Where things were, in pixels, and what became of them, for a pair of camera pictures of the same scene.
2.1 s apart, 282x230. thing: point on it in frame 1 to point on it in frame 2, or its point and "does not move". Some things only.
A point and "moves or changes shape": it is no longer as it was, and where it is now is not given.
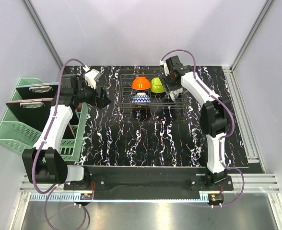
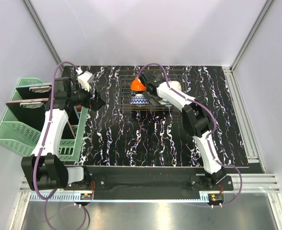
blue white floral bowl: (175, 96) moves or changes shape
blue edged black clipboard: (45, 90) does not move
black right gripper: (165, 80) to (156, 99)
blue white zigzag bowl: (141, 97) does not move
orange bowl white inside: (141, 83) does not move
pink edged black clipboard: (34, 112) does not move
